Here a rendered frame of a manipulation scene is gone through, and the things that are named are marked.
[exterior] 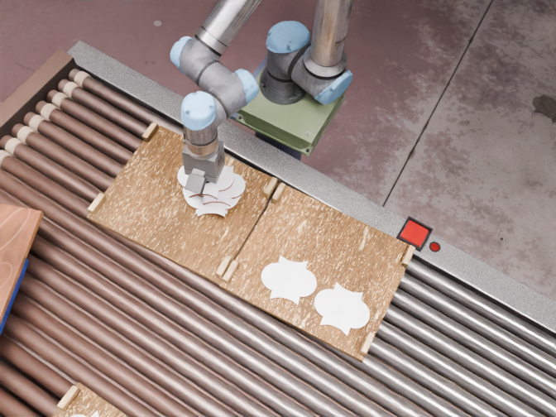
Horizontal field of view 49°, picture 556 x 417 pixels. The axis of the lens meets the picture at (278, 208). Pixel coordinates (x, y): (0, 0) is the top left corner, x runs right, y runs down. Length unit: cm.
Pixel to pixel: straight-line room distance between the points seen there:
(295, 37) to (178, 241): 64
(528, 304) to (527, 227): 125
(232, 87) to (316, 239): 50
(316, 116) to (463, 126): 143
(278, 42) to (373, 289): 71
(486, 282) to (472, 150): 143
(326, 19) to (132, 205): 71
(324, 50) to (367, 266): 57
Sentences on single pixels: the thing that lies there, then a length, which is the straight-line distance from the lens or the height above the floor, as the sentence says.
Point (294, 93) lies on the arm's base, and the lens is 186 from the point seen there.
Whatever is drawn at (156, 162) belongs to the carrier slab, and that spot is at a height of 94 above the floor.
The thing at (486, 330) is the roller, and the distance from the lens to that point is 170.
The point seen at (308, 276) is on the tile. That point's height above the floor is 94.
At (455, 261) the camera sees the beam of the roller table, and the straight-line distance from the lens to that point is 174.
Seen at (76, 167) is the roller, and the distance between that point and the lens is 184.
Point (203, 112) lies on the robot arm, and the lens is 132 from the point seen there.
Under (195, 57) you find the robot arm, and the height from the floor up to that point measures 135.
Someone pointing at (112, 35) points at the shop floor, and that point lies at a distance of 340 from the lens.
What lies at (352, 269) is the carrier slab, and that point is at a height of 94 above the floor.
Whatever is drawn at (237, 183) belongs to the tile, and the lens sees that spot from 168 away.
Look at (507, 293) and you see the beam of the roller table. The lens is 175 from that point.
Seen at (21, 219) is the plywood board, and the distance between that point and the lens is 165.
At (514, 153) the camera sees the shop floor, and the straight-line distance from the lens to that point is 317.
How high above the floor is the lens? 243
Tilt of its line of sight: 62 degrees down
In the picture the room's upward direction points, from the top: 6 degrees clockwise
